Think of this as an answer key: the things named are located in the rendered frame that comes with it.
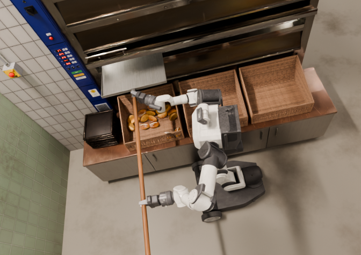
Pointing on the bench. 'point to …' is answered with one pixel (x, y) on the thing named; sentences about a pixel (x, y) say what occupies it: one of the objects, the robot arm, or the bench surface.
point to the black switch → (30, 10)
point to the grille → (102, 107)
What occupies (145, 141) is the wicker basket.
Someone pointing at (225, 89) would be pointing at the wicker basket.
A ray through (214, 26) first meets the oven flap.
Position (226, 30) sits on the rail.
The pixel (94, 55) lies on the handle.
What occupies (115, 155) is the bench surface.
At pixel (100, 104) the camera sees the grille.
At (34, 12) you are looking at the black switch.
